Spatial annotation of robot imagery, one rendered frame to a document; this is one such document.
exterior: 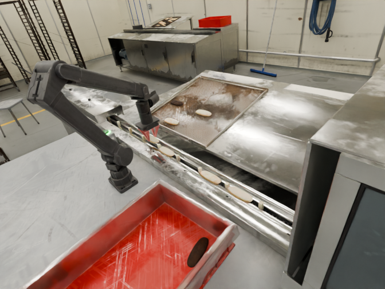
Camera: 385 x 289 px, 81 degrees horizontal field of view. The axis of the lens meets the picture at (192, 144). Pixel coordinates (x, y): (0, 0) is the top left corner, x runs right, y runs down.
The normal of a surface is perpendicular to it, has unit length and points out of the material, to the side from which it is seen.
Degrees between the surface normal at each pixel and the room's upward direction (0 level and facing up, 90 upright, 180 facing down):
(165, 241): 0
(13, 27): 90
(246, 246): 0
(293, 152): 10
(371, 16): 90
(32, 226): 0
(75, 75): 90
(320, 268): 90
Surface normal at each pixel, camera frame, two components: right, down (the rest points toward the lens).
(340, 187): -0.72, 0.47
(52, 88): 0.91, 0.13
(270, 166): -0.25, -0.73
